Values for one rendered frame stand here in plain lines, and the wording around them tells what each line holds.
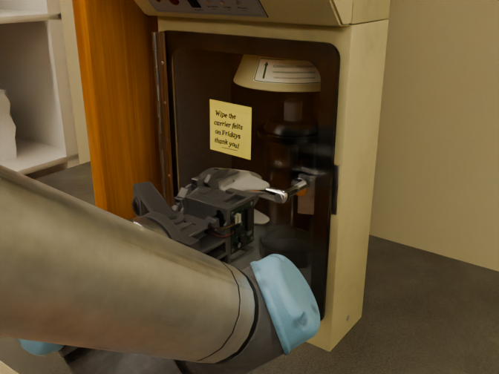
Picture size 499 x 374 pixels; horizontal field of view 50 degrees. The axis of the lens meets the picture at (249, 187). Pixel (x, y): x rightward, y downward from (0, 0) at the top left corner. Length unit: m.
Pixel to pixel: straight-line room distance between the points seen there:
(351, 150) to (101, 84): 0.39
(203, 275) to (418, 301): 0.69
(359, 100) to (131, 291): 0.49
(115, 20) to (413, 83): 0.57
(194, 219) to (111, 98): 0.33
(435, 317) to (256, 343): 0.58
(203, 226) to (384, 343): 0.41
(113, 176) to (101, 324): 0.62
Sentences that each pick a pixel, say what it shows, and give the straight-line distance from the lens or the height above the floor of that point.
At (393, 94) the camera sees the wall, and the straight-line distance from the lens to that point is 1.12.
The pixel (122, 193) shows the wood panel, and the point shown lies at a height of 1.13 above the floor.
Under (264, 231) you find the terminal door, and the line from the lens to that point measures 0.79.
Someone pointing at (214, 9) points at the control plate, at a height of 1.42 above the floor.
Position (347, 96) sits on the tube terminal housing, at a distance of 0.68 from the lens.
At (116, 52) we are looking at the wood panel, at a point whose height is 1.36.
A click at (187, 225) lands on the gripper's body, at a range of 0.58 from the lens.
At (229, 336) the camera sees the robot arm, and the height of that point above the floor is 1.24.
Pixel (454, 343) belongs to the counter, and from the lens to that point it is 0.91.
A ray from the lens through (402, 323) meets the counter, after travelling 0.93.
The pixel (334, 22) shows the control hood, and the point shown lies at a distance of 0.64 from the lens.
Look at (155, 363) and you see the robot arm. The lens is 0.46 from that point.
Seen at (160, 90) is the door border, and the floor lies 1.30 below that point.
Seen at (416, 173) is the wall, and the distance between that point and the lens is 1.14.
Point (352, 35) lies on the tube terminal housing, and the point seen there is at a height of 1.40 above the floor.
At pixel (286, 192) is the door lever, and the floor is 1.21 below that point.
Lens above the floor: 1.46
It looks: 22 degrees down
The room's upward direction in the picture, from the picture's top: straight up
